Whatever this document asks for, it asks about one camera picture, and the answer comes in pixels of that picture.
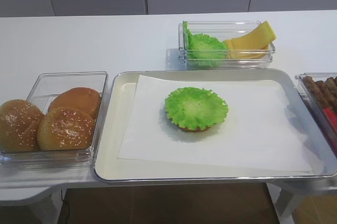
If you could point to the clear bun container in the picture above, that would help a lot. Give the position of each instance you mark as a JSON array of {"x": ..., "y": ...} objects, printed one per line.
[{"x": 46, "y": 88}]

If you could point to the remaining green lettuce pile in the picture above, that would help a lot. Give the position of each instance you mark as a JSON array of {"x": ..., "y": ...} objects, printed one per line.
[{"x": 203, "y": 49}]

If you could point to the sesame bun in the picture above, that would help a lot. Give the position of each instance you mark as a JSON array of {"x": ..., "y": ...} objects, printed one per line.
[
  {"x": 65, "y": 128},
  {"x": 19, "y": 124}
]

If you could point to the right sesame bun top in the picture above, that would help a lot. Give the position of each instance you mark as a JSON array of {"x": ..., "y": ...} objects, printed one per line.
[{"x": 65, "y": 128}]

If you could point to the red tomato slices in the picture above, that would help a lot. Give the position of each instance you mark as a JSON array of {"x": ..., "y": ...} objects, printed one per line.
[{"x": 331, "y": 117}]

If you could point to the bottom bun on tray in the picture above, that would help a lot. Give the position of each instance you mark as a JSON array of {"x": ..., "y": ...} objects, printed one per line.
[{"x": 197, "y": 129}]

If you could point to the clear lettuce cheese container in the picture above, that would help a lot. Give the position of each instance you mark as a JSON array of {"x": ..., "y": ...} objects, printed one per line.
[{"x": 222, "y": 31}]

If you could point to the green lettuce leaf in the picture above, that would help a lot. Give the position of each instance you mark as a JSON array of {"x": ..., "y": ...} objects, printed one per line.
[{"x": 191, "y": 107}]

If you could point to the clear patty container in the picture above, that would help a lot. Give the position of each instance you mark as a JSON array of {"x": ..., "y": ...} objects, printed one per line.
[{"x": 314, "y": 109}]

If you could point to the lower yellow cheese slices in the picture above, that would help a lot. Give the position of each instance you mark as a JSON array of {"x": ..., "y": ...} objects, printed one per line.
[{"x": 248, "y": 55}]

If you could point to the brown meat patties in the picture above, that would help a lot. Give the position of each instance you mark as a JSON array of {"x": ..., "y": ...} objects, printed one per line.
[{"x": 323, "y": 92}]

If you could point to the white paper sheet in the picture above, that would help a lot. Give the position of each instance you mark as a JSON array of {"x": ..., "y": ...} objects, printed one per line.
[{"x": 259, "y": 132}]

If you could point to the plain bun bottom in container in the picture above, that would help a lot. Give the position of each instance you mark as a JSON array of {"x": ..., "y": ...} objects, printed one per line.
[{"x": 85, "y": 99}]

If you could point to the silver metal tray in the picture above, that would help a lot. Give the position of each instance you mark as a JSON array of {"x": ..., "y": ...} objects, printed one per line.
[{"x": 110, "y": 167}]

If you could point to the left sesame bun top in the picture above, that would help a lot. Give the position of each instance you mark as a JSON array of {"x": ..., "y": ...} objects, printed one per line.
[{"x": 19, "y": 124}]

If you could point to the upper yellow cheese slice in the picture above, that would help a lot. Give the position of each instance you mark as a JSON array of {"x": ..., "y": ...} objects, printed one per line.
[{"x": 257, "y": 39}]

